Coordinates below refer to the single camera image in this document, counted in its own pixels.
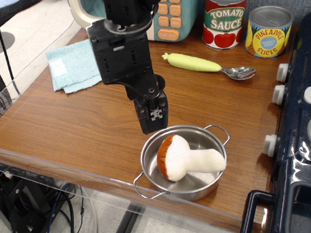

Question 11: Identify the pineapple slices can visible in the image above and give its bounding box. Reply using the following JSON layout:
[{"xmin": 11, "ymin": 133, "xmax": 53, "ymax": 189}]
[{"xmin": 245, "ymin": 6, "xmax": 294, "ymax": 58}]

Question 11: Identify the spoon with green handle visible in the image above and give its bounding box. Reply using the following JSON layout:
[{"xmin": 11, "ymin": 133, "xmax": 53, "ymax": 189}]
[{"xmin": 162, "ymin": 53, "xmax": 257, "ymax": 81}]

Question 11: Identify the toy microwave teal cream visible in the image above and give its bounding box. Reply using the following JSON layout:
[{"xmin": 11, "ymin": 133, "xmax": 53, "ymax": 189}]
[{"xmin": 68, "ymin": 0, "xmax": 204, "ymax": 43}]

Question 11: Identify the plush mushroom toy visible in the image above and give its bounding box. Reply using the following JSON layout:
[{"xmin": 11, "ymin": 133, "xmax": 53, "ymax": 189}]
[{"xmin": 157, "ymin": 134, "xmax": 227, "ymax": 182}]

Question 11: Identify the light blue folded towel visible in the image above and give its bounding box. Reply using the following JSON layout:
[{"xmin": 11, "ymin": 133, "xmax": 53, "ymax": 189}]
[{"xmin": 46, "ymin": 40, "xmax": 102, "ymax": 94}]

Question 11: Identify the blue cable under table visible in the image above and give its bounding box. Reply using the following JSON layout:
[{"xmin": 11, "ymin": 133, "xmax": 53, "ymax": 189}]
[{"xmin": 41, "ymin": 190, "xmax": 76, "ymax": 233}]

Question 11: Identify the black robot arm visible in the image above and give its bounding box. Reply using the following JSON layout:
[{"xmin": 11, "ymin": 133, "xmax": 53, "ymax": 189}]
[{"xmin": 87, "ymin": 0, "xmax": 169, "ymax": 134}]

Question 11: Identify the tomato sauce can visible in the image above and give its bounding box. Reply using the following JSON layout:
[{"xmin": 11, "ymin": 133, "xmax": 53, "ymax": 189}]
[{"xmin": 202, "ymin": 0, "xmax": 247, "ymax": 50}]

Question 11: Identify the dark blue toy stove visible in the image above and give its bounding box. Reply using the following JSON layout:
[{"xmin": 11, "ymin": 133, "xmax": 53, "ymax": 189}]
[{"xmin": 240, "ymin": 12, "xmax": 311, "ymax": 233}]

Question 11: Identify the steel pan with handles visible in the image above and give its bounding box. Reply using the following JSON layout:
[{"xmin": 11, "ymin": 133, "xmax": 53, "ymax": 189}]
[{"xmin": 140, "ymin": 125, "xmax": 227, "ymax": 201}]

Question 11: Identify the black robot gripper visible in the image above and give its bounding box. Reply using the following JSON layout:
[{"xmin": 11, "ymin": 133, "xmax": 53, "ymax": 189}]
[{"xmin": 86, "ymin": 14, "xmax": 169, "ymax": 134}]

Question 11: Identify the black cable under table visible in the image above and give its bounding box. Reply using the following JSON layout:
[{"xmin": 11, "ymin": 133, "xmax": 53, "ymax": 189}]
[{"xmin": 35, "ymin": 185, "xmax": 87, "ymax": 233}]

